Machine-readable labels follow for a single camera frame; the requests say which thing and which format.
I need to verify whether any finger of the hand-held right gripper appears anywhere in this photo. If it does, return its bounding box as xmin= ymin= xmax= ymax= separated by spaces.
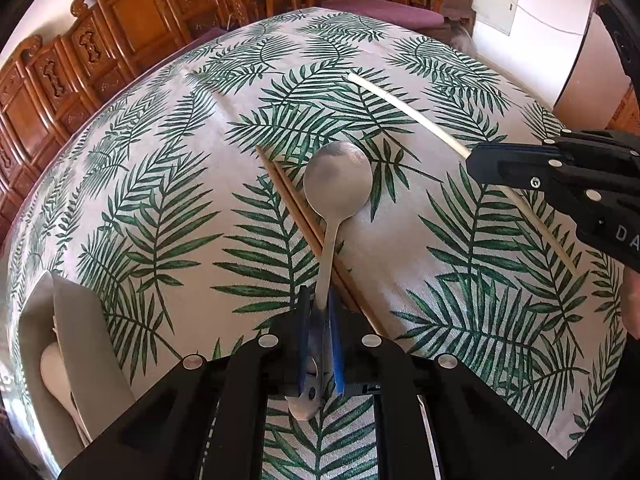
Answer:
xmin=542 ymin=130 xmax=640 ymax=171
xmin=467 ymin=141 xmax=640 ymax=231

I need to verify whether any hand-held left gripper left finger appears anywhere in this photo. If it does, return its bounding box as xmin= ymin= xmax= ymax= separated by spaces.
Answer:
xmin=57 ymin=285 xmax=311 ymax=480

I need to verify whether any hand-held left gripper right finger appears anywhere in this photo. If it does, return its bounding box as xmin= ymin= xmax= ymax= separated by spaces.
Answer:
xmin=327 ymin=290 xmax=573 ymax=480

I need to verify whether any white chopstick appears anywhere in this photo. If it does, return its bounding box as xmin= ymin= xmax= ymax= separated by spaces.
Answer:
xmin=348 ymin=72 xmax=577 ymax=277

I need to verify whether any grey rectangular tray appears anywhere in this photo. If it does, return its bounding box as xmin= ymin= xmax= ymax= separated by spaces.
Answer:
xmin=14 ymin=270 xmax=137 ymax=463

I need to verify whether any person's right hand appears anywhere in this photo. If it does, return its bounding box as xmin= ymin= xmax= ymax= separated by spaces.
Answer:
xmin=622 ymin=260 xmax=640 ymax=340

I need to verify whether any grey fuzzy bundle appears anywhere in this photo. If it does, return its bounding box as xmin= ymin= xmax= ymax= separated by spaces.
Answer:
xmin=445 ymin=17 xmax=474 ymax=54

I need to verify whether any white electrical panel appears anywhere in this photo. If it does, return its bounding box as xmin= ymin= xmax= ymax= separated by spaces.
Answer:
xmin=472 ymin=0 xmax=522 ymax=37

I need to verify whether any wooden side table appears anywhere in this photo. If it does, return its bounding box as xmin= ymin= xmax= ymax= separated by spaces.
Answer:
xmin=440 ymin=0 xmax=482 ymax=29

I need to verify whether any purple armchair cushion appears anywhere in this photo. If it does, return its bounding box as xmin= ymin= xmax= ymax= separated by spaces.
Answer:
xmin=320 ymin=0 xmax=446 ymax=29

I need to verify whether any leaf print tablecloth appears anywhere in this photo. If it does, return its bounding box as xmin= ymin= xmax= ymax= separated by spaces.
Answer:
xmin=0 ymin=7 xmax=632 ymax=480

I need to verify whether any carved wooden sofa bench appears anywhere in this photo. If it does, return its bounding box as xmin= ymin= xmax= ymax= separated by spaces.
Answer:
xmin=0 ymin=0 xmax=281 ymax=241

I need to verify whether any white wall cable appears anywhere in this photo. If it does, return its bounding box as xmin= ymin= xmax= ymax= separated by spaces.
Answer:
xmin=515 ymin=4 xmax=587 ymax=37

